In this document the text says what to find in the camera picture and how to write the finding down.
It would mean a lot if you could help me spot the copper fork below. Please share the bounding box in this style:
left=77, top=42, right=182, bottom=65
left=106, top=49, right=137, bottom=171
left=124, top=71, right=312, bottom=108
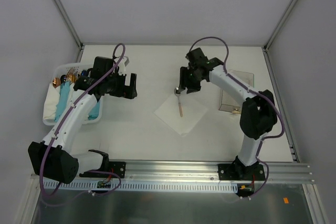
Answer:
left=66, top=68, right=77, bottom=83

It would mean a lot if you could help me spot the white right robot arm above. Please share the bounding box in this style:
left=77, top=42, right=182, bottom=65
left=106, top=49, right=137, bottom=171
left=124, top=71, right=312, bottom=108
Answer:
left=174, top=48, right=277, bottom=180

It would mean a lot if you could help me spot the light blue rolled napkin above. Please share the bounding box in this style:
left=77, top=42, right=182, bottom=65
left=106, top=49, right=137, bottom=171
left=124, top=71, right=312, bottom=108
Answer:
left=55, top=81, right=70, bottom=122

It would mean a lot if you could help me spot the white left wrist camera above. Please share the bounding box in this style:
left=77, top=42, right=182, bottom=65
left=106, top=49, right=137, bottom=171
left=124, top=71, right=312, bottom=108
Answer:
left=118, top=56, right=129, bottom=75

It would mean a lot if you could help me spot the aluminium frame rail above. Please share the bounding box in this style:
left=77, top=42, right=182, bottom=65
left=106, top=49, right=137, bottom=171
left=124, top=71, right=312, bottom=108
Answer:
left=30, top=158, right=316, bottom=185

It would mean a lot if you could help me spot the perforated cable duct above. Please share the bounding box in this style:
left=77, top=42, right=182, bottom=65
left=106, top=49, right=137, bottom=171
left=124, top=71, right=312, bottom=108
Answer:
left=41, top=180, right=238, bottom=193

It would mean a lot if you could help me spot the white rolled napkin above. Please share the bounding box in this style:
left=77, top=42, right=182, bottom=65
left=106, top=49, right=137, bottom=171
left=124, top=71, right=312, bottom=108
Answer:
left=43, top=83, right=60, bottom=120

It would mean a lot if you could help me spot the copper spoon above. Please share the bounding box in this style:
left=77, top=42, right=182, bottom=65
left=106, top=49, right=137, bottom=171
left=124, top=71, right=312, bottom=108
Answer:
left=52, top=78, right=61, bottom=88

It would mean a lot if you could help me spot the wooden handled spoon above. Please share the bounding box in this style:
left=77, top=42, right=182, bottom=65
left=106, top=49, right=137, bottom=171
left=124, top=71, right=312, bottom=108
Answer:
left=174, top=87, right=183, bottom=117

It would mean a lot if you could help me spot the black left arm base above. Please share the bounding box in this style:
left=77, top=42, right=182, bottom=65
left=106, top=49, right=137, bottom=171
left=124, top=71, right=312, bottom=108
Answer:
left=79, top=161, right=127, bottom=178

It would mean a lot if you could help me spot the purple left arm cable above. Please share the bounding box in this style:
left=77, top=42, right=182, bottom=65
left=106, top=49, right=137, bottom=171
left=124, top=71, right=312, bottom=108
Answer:
left=39, top=42, right=126, bottom=197

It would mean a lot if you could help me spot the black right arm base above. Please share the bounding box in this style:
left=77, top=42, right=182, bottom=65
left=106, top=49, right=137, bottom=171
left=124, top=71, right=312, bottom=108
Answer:
left=217, top=163, right=266, bottom=181

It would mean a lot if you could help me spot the clear plastic utensil box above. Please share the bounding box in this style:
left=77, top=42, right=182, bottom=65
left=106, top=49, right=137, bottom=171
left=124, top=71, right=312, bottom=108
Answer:
left=218, top=70, right=255, bottom=113

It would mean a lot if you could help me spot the white paper napkin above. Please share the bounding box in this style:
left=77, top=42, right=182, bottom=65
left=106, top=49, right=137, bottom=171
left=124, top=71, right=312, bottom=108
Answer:
left=154, top=94, right=207, bottom=136

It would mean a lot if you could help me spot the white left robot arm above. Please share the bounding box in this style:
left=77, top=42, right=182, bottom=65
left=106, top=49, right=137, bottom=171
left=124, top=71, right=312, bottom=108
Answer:
left=28, top=56, right=137, bottom=184

